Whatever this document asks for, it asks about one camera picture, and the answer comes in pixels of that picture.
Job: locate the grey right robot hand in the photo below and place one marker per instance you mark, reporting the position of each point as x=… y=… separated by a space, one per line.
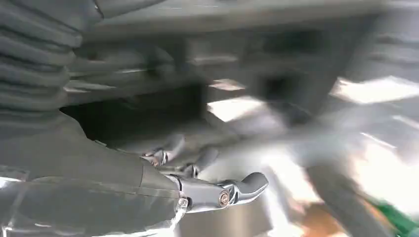
x=82 y=189

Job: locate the green plastic object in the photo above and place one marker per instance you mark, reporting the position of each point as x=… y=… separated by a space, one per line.
x=401 y=222

